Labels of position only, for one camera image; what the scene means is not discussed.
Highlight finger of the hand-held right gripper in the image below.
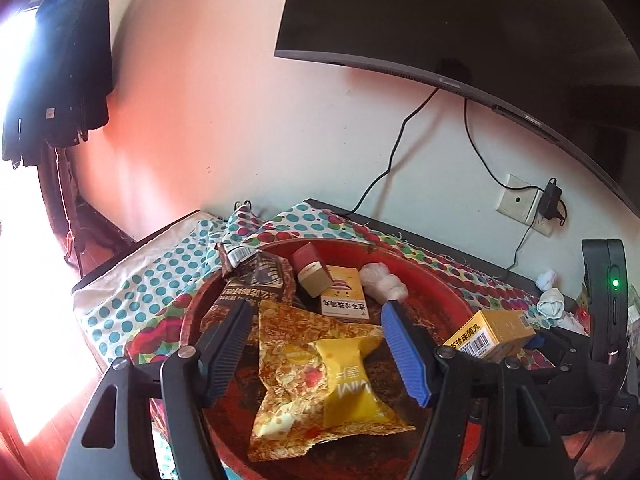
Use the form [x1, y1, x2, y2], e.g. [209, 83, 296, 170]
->
[524, 327, 586, 368]
[522, 360, 601, 403]

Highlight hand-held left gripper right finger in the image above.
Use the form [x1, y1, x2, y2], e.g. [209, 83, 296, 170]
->
[381, 300, 583, 480]

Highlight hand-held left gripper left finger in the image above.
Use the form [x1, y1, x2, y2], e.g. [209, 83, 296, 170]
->
[57, 299, 257, 480]

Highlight yellow medicine box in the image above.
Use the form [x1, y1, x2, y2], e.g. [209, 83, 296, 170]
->
[442, 310, 541, 361]
[319, 266, 371, 323]

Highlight red round tray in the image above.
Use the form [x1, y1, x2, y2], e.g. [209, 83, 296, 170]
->
[177, 237, 483, 480]

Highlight yellow snack packet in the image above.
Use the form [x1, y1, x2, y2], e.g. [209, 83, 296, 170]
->
[247, 300, 417, 463]

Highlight white plastic bundle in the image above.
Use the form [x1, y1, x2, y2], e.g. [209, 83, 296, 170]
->
[359, 262, 408, 303]

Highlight brown snack packet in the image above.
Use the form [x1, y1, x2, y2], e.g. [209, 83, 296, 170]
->
[215, 242, 298, 321]

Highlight small red box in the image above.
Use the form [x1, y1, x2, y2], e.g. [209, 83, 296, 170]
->
[291, 242, 335, 301]

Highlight white sock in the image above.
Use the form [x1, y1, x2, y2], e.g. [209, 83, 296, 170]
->
[536, 287, 588, 333]

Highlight polka dot cloth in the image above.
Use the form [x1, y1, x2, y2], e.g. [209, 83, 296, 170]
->
[72, 202, 591, 480]

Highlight black power adapter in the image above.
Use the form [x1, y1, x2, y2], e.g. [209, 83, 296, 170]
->
[541, 177, 566, 222]

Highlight dark red curtain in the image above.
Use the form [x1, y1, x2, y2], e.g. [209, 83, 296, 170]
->
[40, 142, 136, 276]

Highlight black flat screen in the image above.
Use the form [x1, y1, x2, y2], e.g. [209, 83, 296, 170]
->
[274, 0, 640, 201]

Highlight dark hanging clothes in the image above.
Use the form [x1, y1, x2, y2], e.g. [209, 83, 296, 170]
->
[0, 0, 113, 168]

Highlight bright window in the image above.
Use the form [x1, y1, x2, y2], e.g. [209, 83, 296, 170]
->
[0, 5, 81, 281]

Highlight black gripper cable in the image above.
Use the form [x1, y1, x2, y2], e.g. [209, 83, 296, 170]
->
[570, 350, 621, 466]

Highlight thin black adapter cable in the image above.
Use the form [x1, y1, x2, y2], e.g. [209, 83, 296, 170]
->
[502, 222, 536, 276]

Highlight white wall power socket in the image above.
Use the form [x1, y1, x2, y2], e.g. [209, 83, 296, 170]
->
[530, 210, 557, 237]

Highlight white wall plate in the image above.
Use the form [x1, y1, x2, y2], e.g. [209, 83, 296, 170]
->
[495, 174, 543, 223]

